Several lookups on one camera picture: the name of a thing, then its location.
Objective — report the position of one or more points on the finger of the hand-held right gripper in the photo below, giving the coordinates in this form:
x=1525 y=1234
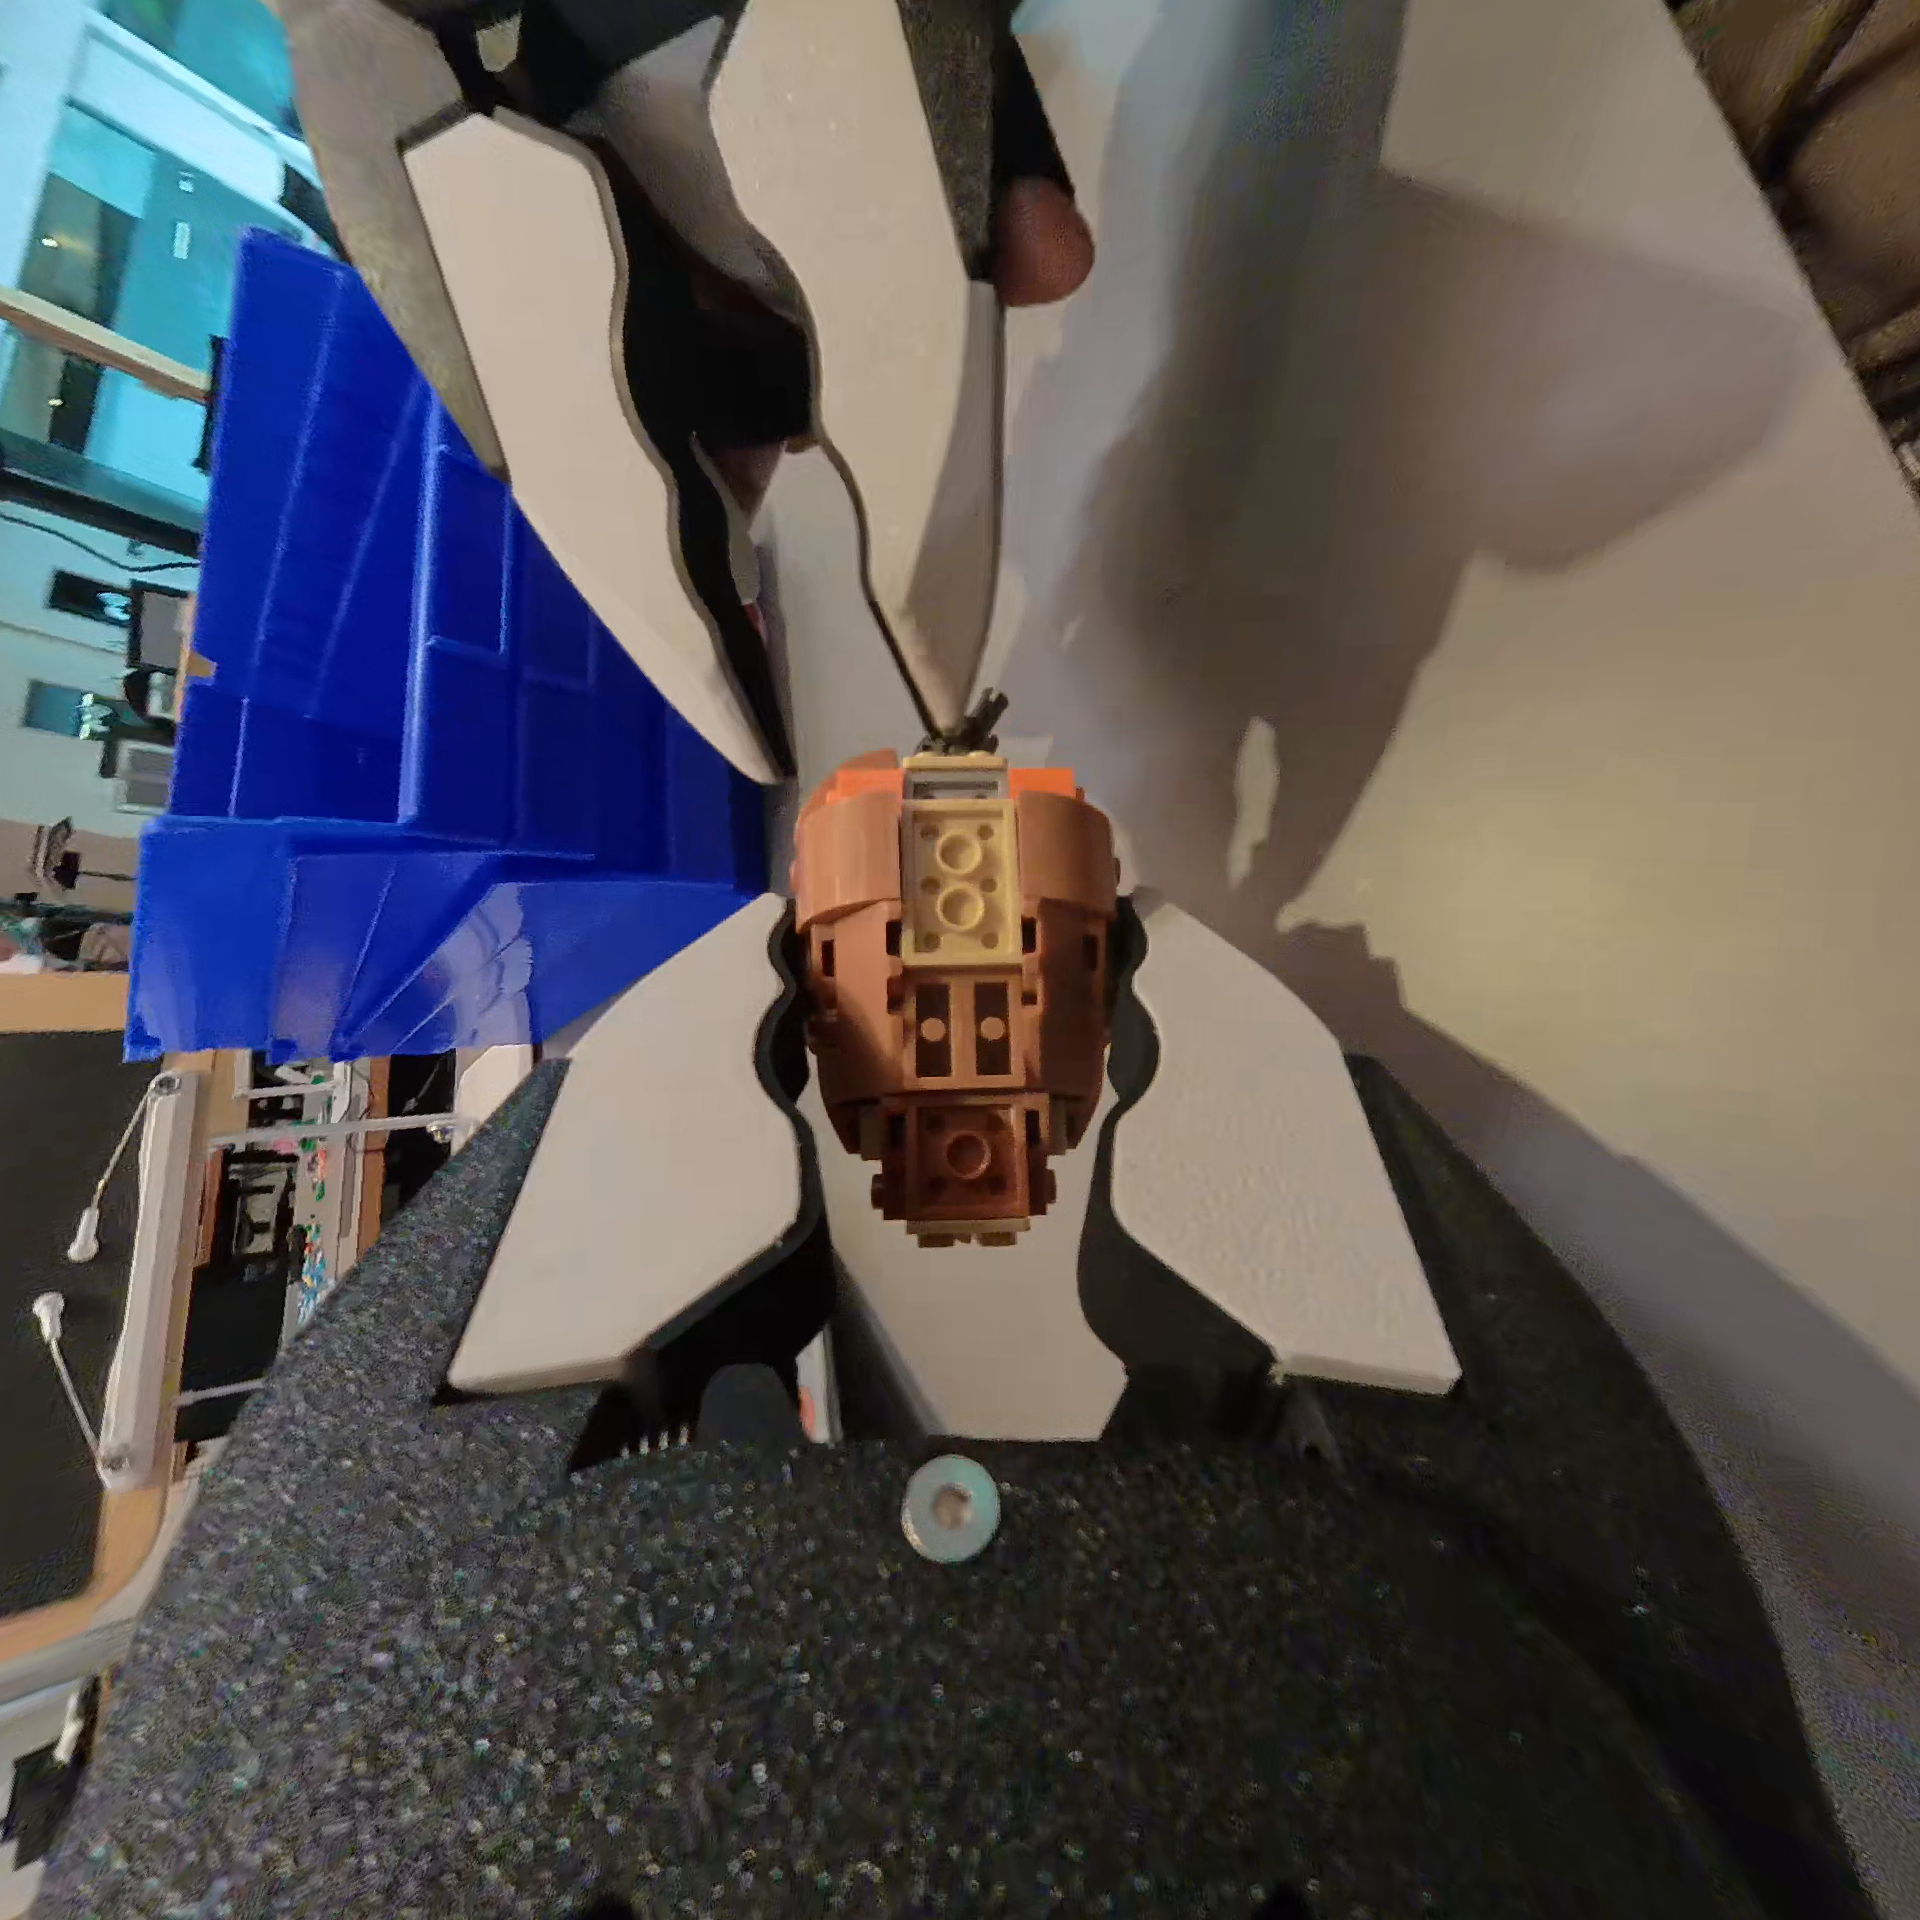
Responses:
x=887 y=300
x=541 y=330

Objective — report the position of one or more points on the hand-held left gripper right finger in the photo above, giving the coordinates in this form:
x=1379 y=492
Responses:
x=1277 y=1201

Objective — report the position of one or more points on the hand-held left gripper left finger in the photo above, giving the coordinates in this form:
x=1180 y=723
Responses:
x=631 y=1201

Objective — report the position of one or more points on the brown toy brick model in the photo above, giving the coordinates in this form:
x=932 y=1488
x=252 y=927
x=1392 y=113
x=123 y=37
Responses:
x=947 y=1020

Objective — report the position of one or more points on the small grey toy part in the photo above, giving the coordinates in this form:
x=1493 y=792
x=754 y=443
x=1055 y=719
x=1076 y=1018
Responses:
x=967 y=727

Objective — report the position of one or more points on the person's right hand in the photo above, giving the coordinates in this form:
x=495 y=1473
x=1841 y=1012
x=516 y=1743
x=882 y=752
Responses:
x=1042 y=247

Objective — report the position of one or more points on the stack of blue plastic bins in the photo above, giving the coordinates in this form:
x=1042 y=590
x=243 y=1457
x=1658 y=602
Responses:
x=391 y=750

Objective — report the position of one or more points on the black board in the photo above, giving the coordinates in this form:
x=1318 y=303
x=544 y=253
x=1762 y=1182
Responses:
x=60 y=1350

